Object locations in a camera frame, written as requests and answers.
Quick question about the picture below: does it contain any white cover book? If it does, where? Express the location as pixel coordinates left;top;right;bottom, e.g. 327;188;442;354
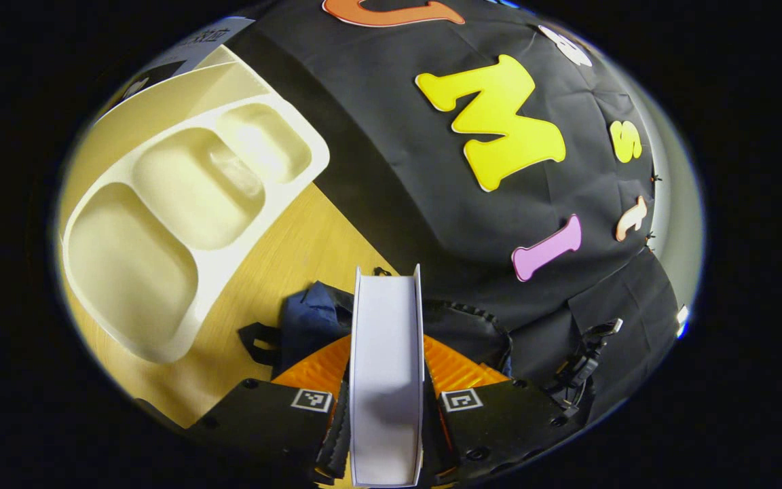
349;265;427;488

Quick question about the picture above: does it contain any black backdrop cloth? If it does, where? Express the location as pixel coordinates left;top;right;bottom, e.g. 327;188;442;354
228;0;680;422

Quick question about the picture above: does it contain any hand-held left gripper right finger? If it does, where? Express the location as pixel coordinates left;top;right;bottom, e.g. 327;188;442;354
422;334;572;479

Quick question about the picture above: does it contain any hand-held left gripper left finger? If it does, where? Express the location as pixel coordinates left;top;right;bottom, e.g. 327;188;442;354
187;333;352;483

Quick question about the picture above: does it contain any blue schoolbag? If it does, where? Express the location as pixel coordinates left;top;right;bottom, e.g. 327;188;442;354
238;267;514;381

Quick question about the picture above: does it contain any white plastic bookshelf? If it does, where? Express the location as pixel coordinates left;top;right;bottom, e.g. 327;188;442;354
58;44;331;364

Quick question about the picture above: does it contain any grey-blue cover book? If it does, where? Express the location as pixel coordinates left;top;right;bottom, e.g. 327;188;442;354
92;17;256;126

